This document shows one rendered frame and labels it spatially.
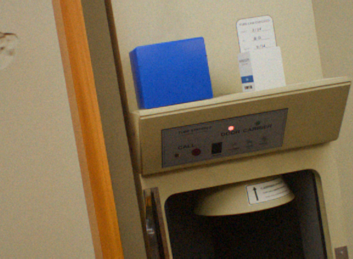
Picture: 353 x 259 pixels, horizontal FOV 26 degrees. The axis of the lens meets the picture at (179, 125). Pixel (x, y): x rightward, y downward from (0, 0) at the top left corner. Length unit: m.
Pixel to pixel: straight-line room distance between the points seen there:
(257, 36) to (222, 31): 0.06
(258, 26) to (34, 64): 0.56
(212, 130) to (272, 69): 0.13
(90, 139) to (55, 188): 0.54
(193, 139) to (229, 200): 0.17
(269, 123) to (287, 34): 0.17
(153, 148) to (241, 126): 0.13
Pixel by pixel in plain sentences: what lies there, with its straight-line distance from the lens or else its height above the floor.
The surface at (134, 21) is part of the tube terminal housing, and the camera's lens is 1.18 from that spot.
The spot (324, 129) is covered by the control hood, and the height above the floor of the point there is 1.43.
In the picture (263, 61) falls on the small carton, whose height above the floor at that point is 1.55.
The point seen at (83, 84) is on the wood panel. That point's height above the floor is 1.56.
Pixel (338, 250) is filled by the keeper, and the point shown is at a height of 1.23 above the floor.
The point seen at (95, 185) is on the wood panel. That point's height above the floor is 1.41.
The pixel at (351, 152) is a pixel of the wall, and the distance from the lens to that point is 1.73.
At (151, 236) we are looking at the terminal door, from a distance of 0.86.
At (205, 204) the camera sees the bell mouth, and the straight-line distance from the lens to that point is 1.26.
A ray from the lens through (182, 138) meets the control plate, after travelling 1.10.
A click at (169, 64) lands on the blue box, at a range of 1.07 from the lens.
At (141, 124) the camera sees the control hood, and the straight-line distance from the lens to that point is 1.06.
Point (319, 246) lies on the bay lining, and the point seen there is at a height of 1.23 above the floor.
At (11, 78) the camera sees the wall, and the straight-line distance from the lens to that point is 1.60.
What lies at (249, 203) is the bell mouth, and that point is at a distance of 1.23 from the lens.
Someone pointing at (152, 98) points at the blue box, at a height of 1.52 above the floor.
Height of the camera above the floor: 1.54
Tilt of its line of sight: 3 degrees down
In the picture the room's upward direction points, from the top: 9 degrees counter-clockwise
